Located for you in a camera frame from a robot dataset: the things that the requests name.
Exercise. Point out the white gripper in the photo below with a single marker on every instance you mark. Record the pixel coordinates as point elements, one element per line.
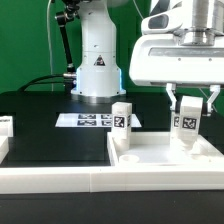
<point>182,42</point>

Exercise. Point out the white square tabletop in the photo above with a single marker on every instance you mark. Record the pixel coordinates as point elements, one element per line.
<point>157,149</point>

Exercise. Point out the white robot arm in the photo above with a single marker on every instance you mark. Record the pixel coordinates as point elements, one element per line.
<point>98,76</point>

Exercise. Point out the white marker sheet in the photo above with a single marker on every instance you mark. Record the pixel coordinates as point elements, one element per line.
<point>90,120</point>

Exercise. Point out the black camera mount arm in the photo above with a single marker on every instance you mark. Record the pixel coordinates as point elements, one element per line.
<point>67,15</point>

